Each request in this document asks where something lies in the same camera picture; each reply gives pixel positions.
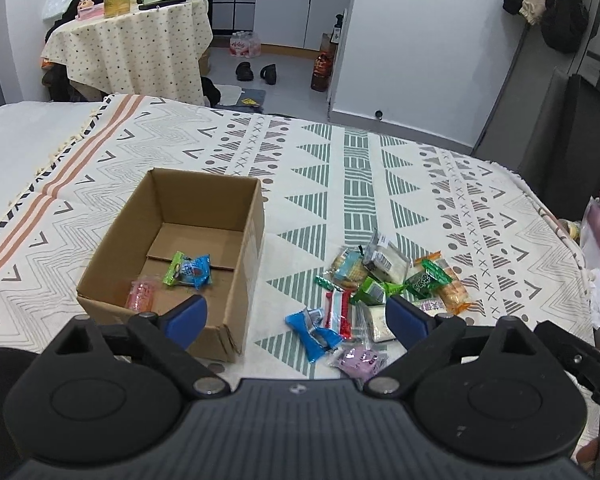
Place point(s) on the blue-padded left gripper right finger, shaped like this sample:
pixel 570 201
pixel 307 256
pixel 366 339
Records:
pixel 431 342

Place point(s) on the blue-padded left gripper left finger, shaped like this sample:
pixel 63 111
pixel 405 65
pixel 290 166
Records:
pixel 161 342

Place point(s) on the white rice cake packet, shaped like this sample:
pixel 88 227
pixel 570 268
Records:
pixel 376 324

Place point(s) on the orange cracker packet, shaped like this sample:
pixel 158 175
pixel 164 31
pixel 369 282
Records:
pixel 454 294

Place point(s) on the dark green snack packet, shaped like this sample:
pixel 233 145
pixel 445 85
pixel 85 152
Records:
pixel 427 281

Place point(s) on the purple snack packet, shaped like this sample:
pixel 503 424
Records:
pixel 358 361

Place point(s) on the clear white cake packet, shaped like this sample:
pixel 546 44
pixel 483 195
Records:
pixel 384 260

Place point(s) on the red white snack bar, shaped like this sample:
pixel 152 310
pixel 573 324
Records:
pixel 338 313

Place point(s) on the biscuit packet blue label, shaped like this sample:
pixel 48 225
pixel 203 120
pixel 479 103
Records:
pixel 347 271

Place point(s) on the blue candy wrapper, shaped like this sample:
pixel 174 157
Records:
pixel 316 339

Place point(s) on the pink snack packet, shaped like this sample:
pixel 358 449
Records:
pixel 141 295

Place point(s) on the blue green candy packet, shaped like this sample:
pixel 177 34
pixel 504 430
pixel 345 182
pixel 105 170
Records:
pixel 188 271

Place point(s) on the brown cardboard box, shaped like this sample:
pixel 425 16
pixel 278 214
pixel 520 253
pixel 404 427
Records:
pixel 182 233

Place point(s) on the patterned bed blanket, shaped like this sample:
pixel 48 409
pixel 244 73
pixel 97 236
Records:
pixel 66 170

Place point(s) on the black suitcase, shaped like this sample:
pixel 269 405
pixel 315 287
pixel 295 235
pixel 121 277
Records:
pixel 561 163

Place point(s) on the blue floor mat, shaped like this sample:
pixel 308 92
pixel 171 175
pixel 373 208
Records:
pixel 241 100

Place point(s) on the left black slipper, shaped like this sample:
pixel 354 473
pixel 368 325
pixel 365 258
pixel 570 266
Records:
pixel 244 72

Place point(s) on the black slipper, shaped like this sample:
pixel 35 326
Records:
pixel 269 74
pixel 244 72

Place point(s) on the right black slipper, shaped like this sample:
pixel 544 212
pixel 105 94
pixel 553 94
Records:
pixel 269 74

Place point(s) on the round table dotted tablecloth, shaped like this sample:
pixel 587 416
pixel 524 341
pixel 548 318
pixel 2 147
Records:
pixel 153 52

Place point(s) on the dark soy sauce bottle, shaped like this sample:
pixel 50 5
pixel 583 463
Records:
pixel 322 71

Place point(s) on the pack of water bottles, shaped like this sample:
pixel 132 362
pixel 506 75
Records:
pixel 244 45

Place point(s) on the white kitchen cabinet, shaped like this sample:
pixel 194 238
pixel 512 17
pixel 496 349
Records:
pixel 299 24

